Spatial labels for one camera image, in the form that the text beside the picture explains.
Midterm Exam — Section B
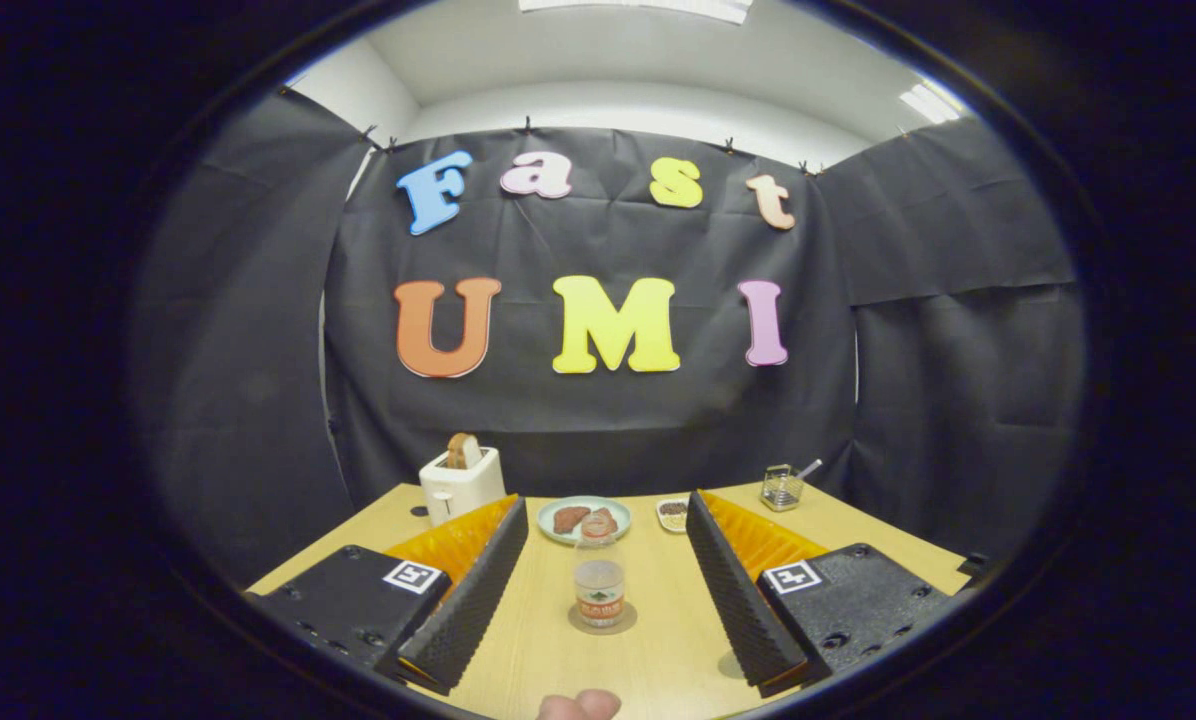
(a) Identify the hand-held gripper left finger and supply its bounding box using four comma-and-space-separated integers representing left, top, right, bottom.
243, 495, 529, 696

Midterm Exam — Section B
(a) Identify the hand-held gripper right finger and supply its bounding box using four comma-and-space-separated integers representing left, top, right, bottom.
685, 490, 959, 699

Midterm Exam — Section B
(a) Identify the round brown coaster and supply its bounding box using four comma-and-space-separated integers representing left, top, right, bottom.
568, 598, 638, 636

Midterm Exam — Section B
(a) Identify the clear plastic juice bottle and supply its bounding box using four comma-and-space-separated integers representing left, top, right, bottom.
572, 512, 627, 629

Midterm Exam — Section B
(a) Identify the wooden table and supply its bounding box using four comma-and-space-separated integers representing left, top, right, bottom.
248, 482, 971, 719

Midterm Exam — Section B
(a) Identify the pale green plate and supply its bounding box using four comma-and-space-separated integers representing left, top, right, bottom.
537, 496, 633, 546

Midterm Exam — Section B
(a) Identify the white toaster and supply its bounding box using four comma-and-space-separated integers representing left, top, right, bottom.
419, 446, 507, 527

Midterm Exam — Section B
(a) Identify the small glass jar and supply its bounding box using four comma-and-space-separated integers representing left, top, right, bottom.
761, 464, 804, 512

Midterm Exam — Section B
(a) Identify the black backdrop cloth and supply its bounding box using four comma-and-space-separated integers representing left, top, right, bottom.
133, 88, 1089, 586

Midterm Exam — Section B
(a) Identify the small ceiling light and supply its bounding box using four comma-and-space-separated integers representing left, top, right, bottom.
898, 82, 964, 124

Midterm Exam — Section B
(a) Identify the long ceiling light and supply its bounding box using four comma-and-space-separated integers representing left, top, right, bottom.
518, 0, 754, 25

